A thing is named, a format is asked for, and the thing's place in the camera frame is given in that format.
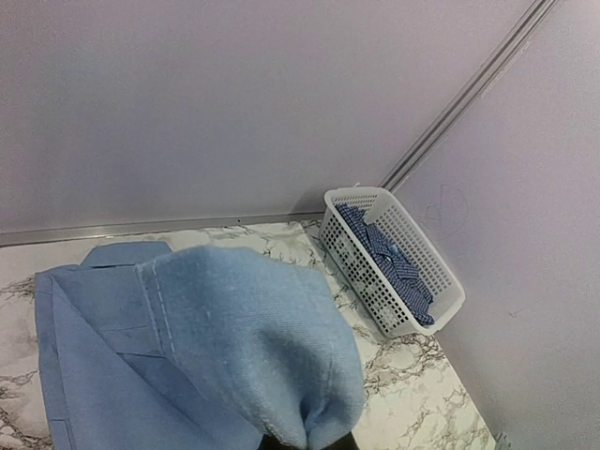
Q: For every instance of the blue patterned shirt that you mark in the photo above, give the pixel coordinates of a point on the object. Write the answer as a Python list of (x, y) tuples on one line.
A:
[(403, 276)]

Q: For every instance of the right aluminium wall post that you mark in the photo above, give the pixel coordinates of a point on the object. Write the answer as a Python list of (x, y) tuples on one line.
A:
[(495, 65)]

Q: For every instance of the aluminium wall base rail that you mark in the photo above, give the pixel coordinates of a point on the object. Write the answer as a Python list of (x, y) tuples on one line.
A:
[(10, 239)]

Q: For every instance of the light blue long sleeve shirt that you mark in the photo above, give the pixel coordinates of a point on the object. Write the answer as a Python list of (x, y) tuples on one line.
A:
[(144, 347)]

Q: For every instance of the white plastic basket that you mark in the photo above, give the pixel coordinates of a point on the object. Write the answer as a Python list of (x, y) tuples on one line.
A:
[(377, 295)]

